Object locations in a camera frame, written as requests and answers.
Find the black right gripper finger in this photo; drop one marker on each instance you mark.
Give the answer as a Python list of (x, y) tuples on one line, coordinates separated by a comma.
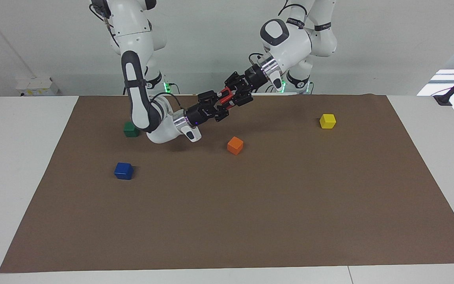
[(221, 113), (209, 97)]

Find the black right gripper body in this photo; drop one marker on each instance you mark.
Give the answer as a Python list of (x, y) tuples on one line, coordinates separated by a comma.
[(199, 114)]

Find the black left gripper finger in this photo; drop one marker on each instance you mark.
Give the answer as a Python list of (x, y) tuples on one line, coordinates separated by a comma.
[(242, 98), (235, 81)]

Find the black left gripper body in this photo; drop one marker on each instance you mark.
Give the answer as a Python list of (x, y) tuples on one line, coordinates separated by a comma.
[(252, 79)]

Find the red wooden block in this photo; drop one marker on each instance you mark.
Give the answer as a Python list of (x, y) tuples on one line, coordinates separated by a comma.
[(226, 98)]

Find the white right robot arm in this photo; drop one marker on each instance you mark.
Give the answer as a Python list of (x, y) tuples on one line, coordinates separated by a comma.
[(132, 79)]

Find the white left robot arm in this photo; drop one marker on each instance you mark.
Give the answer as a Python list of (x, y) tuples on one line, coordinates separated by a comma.
[(294, 43)]

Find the orange wooden block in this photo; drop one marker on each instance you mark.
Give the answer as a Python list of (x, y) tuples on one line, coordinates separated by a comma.
[(235, 145)]

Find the green wooden block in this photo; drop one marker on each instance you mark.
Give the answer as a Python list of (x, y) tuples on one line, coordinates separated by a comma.
[(131, 130)]

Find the yellow wooden block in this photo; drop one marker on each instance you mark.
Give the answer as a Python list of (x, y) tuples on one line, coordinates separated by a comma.
[(328, 121)]

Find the blue wooden block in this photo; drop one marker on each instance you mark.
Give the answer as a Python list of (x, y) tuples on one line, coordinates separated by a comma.
[(123, 171)]

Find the brown table mat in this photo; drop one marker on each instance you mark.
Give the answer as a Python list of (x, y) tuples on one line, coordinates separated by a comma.
[(250, 205)]

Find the white wall socket box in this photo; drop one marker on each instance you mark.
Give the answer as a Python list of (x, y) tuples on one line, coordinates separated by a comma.
[(38, 85)]

